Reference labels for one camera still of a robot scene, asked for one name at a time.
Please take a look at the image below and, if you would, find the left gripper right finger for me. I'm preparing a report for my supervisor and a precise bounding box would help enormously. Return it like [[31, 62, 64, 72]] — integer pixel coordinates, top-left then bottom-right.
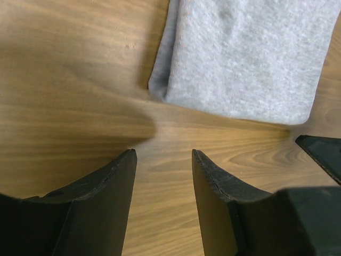
[[192, 150, 340, 255]]

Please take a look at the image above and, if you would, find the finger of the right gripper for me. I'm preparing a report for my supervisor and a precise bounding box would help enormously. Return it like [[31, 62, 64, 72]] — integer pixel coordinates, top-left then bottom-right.
[[295, 135, 341, 185]]

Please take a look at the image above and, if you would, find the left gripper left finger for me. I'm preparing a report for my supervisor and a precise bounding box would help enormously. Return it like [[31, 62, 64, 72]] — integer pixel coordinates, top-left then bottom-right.
[[1, 149, 137, 255]]

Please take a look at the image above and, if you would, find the grey tank top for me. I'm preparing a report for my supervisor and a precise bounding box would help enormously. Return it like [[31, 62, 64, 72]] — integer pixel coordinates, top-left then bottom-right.
[[148, 1, 340, 125]]

